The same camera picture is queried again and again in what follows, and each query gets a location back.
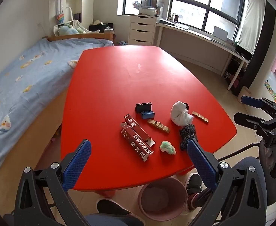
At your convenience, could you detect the person's left leg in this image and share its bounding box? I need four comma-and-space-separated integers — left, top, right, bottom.
84, 213, 145, 226

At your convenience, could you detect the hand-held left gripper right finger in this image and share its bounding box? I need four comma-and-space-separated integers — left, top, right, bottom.
187, 139, 268, 226

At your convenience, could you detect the pile of plush toys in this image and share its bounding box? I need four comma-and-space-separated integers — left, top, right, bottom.
53, 21, 88, 36

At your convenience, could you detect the white desk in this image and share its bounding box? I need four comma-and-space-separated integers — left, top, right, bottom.
155, 20, 250, 90

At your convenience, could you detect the person's left shoe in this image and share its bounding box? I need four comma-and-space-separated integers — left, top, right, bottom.
96, 199, 131, 216

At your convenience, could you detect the black fuzzy-tipped rod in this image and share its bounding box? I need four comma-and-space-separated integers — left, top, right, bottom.
214, 143, 262, 161

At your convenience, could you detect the gold wooden block strip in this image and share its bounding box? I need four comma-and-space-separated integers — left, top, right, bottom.
192, 111, 209, 124
147, 119, 171, 134

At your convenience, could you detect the row of books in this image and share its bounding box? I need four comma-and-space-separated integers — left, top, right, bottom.
140, 0, 164, 8

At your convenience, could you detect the black-framed window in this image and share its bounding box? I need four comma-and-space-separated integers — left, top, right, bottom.
117, 0, 246, 32

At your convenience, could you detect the bed with blue sheet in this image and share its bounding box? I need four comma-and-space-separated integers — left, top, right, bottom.
0, 38, 115, 193

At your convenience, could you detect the white cloth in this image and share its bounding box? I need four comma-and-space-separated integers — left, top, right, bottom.
170, 101, 193, 126

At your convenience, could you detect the white box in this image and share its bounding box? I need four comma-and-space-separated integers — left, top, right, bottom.
213, 26, 229, 39

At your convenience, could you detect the black tall panel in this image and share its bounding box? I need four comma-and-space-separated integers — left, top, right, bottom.
240, 0, 276, 97

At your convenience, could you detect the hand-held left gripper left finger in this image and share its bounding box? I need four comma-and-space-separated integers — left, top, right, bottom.
14, 139, 93, 226

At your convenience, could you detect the red carton with white print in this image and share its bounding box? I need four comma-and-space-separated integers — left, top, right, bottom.
120, 122, 153, 162

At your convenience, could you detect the person's right shoe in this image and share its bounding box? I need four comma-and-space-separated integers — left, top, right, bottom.
185, 173, 203, 211

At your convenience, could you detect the person's leg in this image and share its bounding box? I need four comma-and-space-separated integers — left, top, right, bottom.
194, 157, 268, 209
84, 213, 145, 226

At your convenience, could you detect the white curved tube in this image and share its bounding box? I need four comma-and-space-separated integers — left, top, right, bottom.
65, 7, 74, 23

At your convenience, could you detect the beige waste bin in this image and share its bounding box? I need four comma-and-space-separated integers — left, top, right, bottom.
237, 86, 252, 102

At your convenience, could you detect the green and white paper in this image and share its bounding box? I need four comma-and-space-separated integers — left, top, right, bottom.
159, 141, 177, 155

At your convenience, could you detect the black and blue phone stand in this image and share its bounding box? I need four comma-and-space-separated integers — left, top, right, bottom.
135, 101, 155, 120

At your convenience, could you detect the black netted bundle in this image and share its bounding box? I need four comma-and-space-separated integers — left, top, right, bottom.
179, 123, 199, 151

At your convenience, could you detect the colourful wall sticker chart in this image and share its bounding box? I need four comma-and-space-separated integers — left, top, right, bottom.
264, 80, 276, 104

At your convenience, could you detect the white curtain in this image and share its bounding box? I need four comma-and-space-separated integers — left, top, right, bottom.
237, 0, 266, 54

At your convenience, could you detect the person's right forearm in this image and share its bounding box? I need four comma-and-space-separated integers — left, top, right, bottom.
259, 139, 276, 205

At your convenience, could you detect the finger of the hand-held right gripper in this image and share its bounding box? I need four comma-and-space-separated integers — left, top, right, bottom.
240, 95, 276, 118
233, 112, 276, 137

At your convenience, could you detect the white drawer cabinet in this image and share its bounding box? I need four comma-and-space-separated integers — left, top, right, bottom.
128, 14, 157, 46

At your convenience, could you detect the person's shoe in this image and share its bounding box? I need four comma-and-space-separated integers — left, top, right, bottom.
96, 199, 131, 216
185, 173, 203, 211

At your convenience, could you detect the black storage box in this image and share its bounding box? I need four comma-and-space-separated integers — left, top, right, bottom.
89, 20, 110, 33

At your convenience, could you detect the person's right leg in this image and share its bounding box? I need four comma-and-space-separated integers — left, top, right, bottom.
194, 157, 268, 209

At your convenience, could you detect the white basin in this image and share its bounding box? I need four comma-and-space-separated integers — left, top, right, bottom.
139, 8, 158, 17

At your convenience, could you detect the red table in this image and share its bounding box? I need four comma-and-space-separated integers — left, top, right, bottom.
60, 46, 237, 197

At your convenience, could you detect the pink waste bin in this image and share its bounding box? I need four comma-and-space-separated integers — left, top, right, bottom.
138, 177, 188, 222

